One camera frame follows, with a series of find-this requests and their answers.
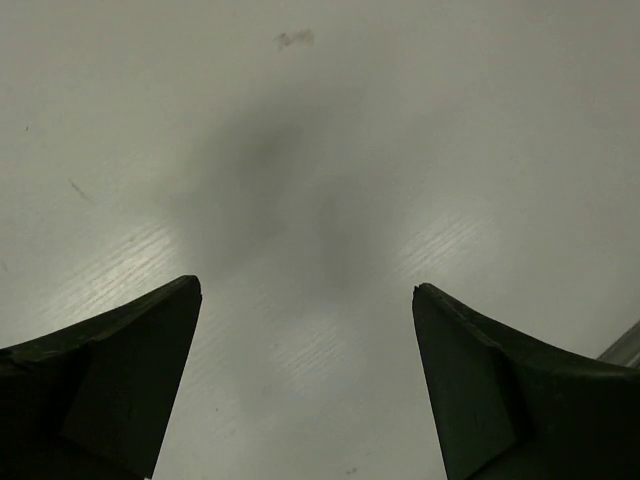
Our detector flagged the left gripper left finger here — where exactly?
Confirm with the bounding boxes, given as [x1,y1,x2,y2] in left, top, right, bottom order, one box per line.
[1,275,202,479]

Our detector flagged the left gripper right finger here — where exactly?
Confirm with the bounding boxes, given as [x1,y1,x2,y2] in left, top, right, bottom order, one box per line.
[412,284,639,479]

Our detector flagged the aluminium rail frame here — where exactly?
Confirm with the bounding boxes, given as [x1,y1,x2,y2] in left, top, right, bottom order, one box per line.
[598,322,640,368]

